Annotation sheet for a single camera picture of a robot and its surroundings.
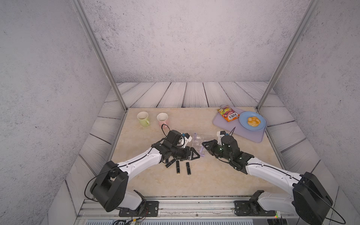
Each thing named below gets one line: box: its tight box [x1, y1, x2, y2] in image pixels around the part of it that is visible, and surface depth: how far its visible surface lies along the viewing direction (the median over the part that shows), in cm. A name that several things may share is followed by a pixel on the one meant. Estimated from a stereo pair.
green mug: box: [136, 111, 150, 128], surface depth 106 cm
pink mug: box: [157, 112, 169, 128], surface depth 104 cm
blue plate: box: [238, 111, 267, 132], surface depth 110 cm
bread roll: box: [247, 116, 262, 128], surface depth 110 cm
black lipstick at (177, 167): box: [176, 160, 180, 174], surface depth 88 cm
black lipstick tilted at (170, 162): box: [165, 158, 177, 168], surface depth 90 cm
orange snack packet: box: [217, 105, 240, 123], surface depth 116 cm
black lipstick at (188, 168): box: [185, 162, 192, 176], surface depth 88 cm
